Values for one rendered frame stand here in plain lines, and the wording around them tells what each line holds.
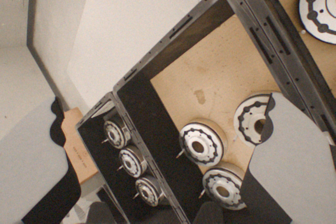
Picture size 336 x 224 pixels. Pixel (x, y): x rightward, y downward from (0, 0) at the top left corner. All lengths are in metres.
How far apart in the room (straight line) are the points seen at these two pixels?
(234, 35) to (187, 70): 0.12
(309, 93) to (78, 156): 2.81
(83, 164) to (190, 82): 2.59
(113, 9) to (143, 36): 0.17
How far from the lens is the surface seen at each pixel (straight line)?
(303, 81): 0.22
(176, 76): 0.39
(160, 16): 0.57
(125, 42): 0.69
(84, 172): 2.85
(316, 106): 0.23
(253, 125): 0.32
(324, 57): 0.32
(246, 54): 0.33
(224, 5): 0.27
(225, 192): 0.45
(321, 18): 0.28
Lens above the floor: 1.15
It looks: 48 degrees down
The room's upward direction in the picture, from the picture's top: 118 degrees counter-clockwise
